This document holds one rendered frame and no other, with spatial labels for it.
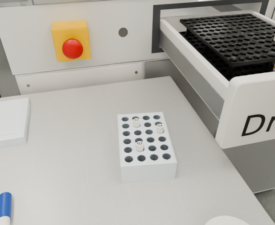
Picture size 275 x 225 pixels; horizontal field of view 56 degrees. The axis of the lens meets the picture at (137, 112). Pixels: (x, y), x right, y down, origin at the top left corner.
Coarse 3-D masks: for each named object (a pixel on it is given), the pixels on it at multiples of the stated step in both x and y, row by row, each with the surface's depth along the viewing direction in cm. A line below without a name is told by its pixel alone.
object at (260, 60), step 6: (258, 54) 44; (264, 54) 44; (270, 54) 44; (228, 60) 42; (234, 60) 42; (240, 60) 43; (246, 60) 42; (252, 60) 42; (258, 60) 42; (264, 60) 42; (270, 60) 43; (234, 66) 41
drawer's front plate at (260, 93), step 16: (240, 80) 31; (256, 80) 31; (272, 80) 32; (240, 96) 32; (256, 96) 33; (272, 96) 33; (224, 112) 34; (240, 112) 34; (256, 112) 34; (272, 112) 35; (224, 128) 35; (240, 128) 36; (256, 128) 36; (272, 128) 37; (224, 144) 37; (240, 144) 38
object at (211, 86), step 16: (176, 16) 62; (192, 16) 62; (208, 16) 63; (256, 16) 63; (160, 32) 60; (176, 32) 53; (176, 48) 52; (192, 48) 47; (176, 64) 53; (192, 64) 46; (208, 64) 42; (192, 80) 47; (208, 80) 42; (224, 80) 38; (208, 96) 42; (224, 96) 38
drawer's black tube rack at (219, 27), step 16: (224, 16) 60; (240, 16) 60; (192, 32) 53; (208, 32) 52; (224, 32) 52; (240, 32) 52; (256, 32) 52; (272, 32) 52; (208, 48) 51; (224, 48) 46; (240, 48) 46; (256, 48) 46; (272, 48) 46; (224, 64) 47; (256, 64) 47; (272, 64) 47
